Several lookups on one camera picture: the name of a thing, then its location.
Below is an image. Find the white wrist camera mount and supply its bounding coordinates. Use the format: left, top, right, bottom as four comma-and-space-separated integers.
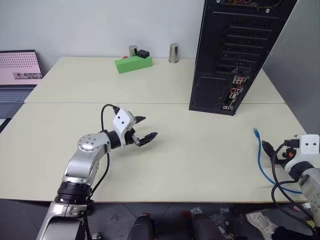
284, 133, 320, 174
111, 107, 137, 149

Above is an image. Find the blue ethernet cable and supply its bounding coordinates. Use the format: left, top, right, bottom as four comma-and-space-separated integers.
252, 127, 305, 195

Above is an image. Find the laptop with pink screen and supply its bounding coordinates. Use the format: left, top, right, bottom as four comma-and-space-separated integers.
0, 49, 45, 133

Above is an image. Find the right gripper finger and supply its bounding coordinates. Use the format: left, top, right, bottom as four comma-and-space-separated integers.
261, 140, 276, 154
265, 148, 277, 162

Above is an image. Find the tall steel cup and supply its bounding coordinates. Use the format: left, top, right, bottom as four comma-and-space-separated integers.
168, 43, 180, 64

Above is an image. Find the white sneaker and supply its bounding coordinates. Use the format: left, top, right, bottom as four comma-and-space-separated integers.
245, 211, 279, 240

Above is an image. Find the short steel cup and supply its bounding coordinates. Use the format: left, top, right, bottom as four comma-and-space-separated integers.
128, 44, 139, 58

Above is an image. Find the black computer tower case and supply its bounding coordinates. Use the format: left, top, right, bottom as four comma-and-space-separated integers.
188, 0, 300, 117

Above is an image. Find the green rectangular box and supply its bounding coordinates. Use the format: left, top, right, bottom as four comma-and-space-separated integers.
114, 55, 154, 75

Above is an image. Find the dark rounded shape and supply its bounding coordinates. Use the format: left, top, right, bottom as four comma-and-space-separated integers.
126, 213, 155, 240

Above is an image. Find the small black box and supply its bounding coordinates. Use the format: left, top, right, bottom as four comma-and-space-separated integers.
136, 49, 150, 60

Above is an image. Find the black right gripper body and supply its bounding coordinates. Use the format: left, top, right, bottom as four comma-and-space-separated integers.
274, 144, 295, 166

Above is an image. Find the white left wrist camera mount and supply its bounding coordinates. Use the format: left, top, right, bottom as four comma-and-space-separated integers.
111, 107, 137, 149

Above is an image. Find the clear plastic bag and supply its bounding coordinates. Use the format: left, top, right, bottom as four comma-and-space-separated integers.
189, 206, 242, 227

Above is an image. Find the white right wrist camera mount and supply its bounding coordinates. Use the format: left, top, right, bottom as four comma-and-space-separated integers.
284, 133, 320, 174

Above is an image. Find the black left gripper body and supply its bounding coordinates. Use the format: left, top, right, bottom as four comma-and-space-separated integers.
124, 127, 141, 147

